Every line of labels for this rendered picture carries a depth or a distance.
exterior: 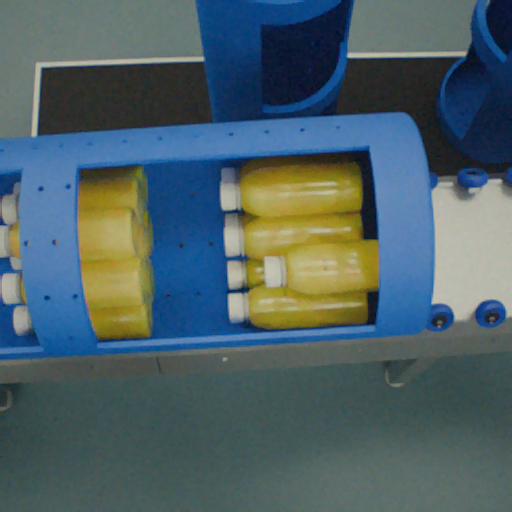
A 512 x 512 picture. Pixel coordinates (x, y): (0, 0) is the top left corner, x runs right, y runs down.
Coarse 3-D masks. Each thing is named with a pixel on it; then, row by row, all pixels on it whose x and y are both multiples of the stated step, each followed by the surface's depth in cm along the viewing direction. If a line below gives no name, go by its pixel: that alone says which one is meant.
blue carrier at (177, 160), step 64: (192, 128) 107; (256, 128) 106; (320, 128) 105; (384, 128) 104; (0, 192) 123; (64, 192) 100; (384, 192) 99; (64, 256) 98; (192, 256) 126; (384, 256) 99; (0, 320) 122; (64, 320) 102; (192, 320) 120; (384, 320) 104
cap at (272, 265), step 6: (270, 258) 110; (276, 258) 110; (270, 264) 109; (276, 264) 110; (270, 270) 109; (276, 270) 109; (270, 276) 109; (276, 276) 109; (270, 282) 110; (276, 282) 110
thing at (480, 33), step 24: (480, 0) 174; (504, 0) 191; (480, 24) 172; (504, 24) 202; (480, 48) 175; (504, 48) 213; (456, 72) 219; (480, 72) 220; (504, 72) 173; (456, 96) 218; (480, 96) 218; (504, 96) 180; (456, 120) 216; (480, 120) 195; (504, 120) 190; (456, 144) 213; (480, 144) 205; (504, 144) 201
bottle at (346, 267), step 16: (352, 240) 111; (368, 240) 111; (288, 256) 110; (304, 256) 109; (320, 256) 108; (336, 256) 108; (352, 256) 108; (368, 256) 108; (288, 272) 109; (304, 272) 108; (320, 272) 108; (336, 272) 108; (352, 272) 108; (368, 272) 108; (288, 288) 111; (304, 288) 109; (320, 288) 109; (336, 288) 109; (352, 288) 109; (368, 288) 109
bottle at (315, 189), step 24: (264, 168) 112; (288, 168) 112; (312, 168) 111; (336, 168) 111; (360, 168) 112; (240, 192) 112; (264, 192) 110; (288, 192) 110; (312, 192) 110; (336, 192) 110; (360, 192) 110; (264, 216) 113
